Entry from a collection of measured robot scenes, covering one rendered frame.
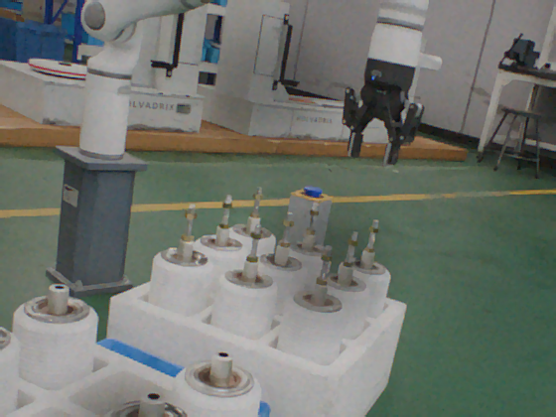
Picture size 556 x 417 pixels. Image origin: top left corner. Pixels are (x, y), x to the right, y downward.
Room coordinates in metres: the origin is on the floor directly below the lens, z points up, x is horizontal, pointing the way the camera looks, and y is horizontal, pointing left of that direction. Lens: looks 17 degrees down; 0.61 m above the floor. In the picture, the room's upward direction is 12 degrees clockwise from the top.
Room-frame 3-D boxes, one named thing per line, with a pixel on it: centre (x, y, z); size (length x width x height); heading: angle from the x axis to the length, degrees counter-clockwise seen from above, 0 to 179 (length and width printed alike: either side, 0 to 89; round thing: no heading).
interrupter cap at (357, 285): (1.06, -0.04, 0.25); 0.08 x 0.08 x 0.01
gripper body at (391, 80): (1.06, -0.04, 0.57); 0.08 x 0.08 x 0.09
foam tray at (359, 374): (1.09, 0.07, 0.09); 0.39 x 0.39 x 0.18; 72
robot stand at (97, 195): (1.43, 0.52, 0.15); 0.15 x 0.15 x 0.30; 49
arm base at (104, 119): (1.43, 0.52, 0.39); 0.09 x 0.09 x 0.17; 49
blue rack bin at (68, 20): (5.95, 2.33, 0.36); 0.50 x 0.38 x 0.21; 50
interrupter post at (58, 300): (0.74, 0.30, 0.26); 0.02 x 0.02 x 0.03
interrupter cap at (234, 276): (0.98, 0.11, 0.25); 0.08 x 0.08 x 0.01
